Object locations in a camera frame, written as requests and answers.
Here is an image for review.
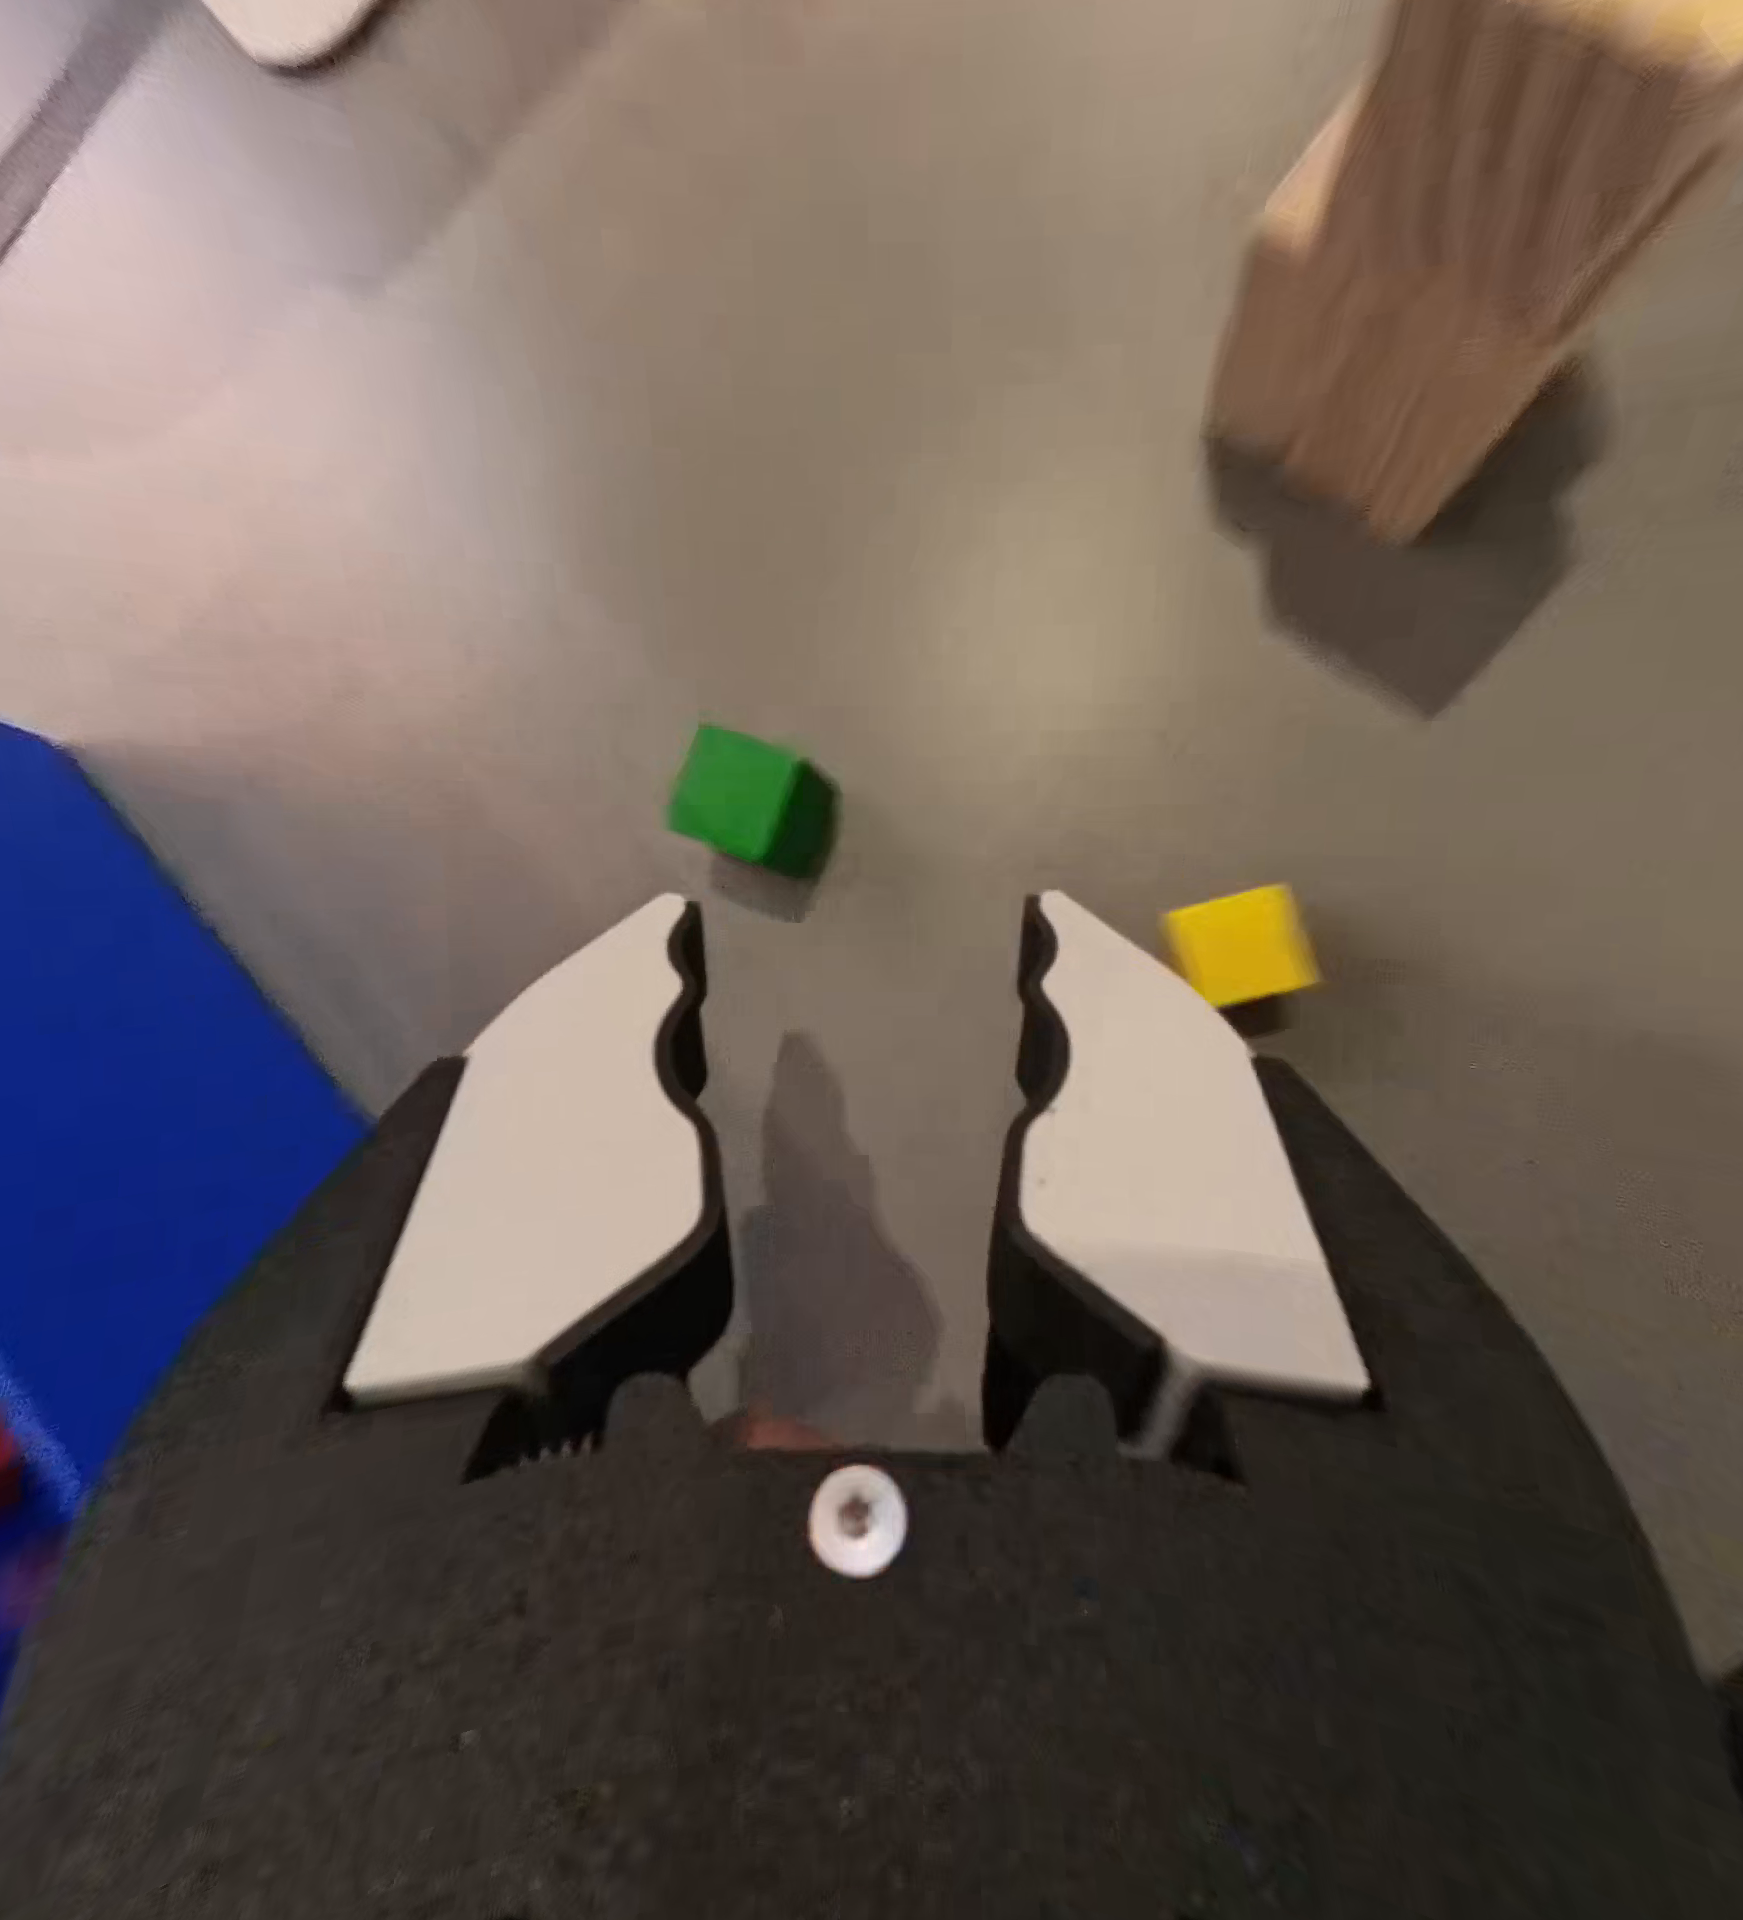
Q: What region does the green wooden cube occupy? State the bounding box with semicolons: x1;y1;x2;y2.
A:
665;723;839;880

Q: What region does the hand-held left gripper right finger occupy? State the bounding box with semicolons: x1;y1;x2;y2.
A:
987;890;1375;1457

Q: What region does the white metal document stand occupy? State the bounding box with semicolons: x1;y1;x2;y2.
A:
197;0;390;68

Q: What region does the medium plain wooden cube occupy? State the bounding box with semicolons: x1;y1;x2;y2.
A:
1343;0;1743;323

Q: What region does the yellow wooden cube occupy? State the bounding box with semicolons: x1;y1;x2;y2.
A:
1159;881;1323;1011

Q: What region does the large blue plastic bin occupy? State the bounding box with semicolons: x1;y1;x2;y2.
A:
0;692;369;1920

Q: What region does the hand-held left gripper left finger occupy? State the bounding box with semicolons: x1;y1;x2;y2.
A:
344;895;735;1410

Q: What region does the large plain wooden cube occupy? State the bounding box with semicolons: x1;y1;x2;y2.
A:
1209;142;1639;545

